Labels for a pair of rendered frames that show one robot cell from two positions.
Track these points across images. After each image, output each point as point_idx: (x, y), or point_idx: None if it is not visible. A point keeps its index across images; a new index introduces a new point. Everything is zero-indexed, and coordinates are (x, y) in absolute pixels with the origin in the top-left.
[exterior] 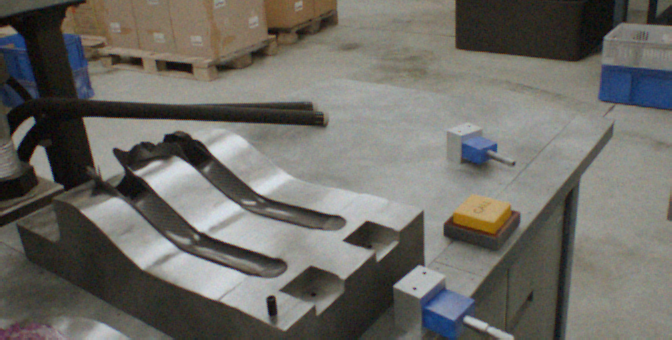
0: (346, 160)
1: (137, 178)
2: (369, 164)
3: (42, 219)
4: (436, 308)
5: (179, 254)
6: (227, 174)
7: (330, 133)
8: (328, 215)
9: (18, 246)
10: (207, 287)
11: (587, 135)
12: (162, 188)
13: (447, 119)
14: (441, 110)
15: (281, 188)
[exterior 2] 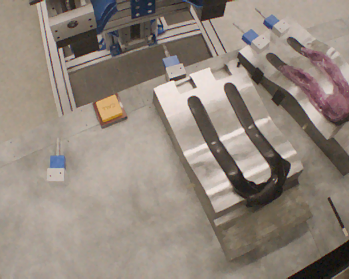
0: (117, 224)
1: (268, 160)
2: (108, 210)
3: (302, 211)
4: (177, 62)
5: (257, 123)
6: (221, 163)
7: (102, 269)
8: (191, 109)
9: (309, 234)
10: (253, 93)
11: None
12: (257, 155)
13: (28, 232)
14: (20, 248)
15: (196, 150)
